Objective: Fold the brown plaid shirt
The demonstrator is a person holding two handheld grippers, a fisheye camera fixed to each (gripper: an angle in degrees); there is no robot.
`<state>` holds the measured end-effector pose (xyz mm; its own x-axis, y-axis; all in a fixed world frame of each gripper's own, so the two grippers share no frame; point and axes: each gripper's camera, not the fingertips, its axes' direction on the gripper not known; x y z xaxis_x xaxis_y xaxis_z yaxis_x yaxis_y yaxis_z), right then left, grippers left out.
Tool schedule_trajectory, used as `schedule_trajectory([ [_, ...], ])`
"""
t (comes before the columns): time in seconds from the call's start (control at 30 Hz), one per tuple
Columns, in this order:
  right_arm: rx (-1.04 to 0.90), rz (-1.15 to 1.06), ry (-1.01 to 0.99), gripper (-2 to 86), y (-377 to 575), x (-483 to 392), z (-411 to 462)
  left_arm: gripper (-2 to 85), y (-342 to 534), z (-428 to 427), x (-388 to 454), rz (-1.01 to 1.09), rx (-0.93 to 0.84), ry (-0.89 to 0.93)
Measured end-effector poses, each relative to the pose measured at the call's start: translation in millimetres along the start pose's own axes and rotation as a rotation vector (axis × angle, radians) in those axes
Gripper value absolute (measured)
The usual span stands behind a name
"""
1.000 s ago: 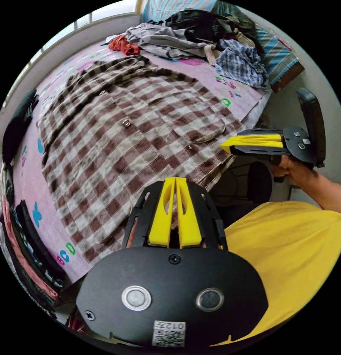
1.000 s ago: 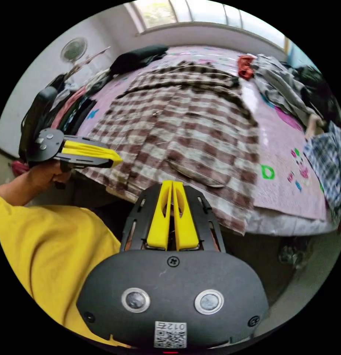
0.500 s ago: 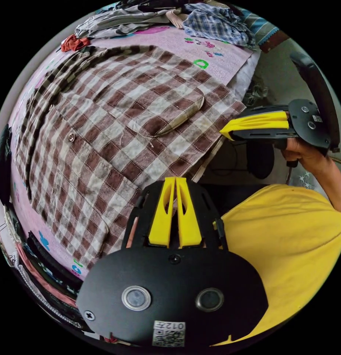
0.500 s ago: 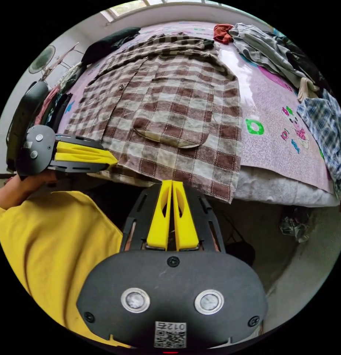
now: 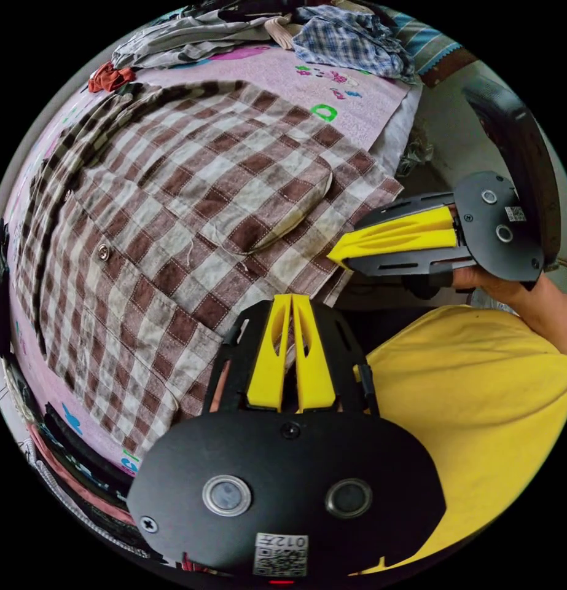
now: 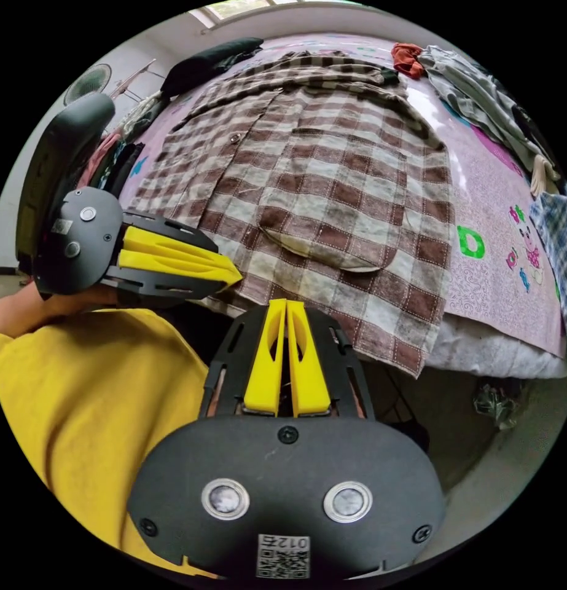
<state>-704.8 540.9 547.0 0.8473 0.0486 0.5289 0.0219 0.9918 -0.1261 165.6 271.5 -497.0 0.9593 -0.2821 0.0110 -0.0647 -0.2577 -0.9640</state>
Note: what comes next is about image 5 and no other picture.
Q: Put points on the brown plaid shirt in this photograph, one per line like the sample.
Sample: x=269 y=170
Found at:
x=172 y=207

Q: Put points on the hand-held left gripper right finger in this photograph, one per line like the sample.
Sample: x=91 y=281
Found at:
x=316 y=373

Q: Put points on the blue striped cloth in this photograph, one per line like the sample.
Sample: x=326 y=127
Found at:
x=421 y=41

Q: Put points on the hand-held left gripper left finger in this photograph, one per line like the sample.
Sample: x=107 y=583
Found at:
x=268 y=364

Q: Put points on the pile of clothes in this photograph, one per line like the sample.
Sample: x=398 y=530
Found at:
x=347 y=37
x=80 y=488

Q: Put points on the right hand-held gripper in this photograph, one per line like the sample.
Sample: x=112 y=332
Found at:
x=495 y=230

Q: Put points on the person's right forearm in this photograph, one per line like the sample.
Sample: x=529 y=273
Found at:
x=550 y=313

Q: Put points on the person's right hand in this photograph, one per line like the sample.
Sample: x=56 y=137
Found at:
x=490 y=283

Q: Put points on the person's body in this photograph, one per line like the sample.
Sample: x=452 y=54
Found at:
x=472 y=415

